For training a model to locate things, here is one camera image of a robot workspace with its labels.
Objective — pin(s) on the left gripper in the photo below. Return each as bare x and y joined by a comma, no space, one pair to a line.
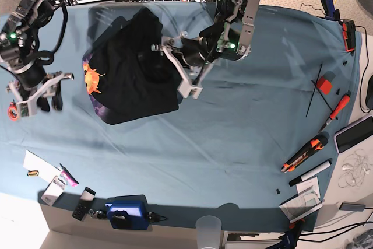
186,55

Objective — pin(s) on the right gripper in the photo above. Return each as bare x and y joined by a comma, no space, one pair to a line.
43,97

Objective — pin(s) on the black t-shirt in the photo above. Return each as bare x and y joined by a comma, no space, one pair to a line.
125,79

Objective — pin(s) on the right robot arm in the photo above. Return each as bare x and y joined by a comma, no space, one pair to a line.
21,55

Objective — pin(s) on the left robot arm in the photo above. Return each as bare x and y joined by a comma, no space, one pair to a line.
229,38

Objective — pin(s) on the red tape roll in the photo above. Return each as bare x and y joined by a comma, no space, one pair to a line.
12,111

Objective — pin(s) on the white paper card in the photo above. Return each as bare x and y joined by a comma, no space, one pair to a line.
45,170

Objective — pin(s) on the small yellow battery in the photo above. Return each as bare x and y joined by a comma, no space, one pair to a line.
32,173

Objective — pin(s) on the pink marker pen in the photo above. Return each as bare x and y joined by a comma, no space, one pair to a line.
68,177

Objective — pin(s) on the clear plastic package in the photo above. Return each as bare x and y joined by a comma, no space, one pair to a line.
54,190

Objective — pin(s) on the teal table cloth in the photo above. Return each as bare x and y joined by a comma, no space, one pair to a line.
220,154

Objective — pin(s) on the black remote control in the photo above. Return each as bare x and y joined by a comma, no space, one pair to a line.
84,204

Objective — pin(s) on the orange block tool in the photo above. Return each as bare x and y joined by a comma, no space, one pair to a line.
324,85

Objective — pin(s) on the orange utility knife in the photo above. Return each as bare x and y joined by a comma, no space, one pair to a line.
308,150

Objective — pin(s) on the blue box device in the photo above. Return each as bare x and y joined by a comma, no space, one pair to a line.
128,212

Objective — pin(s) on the translucent plastic cup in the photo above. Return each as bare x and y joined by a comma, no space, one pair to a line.
208,230

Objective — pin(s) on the orange screwdriver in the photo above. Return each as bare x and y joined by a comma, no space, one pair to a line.
341,105

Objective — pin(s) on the black white marker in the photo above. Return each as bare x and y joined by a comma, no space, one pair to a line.
312,172

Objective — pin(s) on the orange black clamp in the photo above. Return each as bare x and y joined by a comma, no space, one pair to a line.
349,35

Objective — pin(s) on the smartphone with purple case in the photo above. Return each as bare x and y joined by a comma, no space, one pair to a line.
355,133

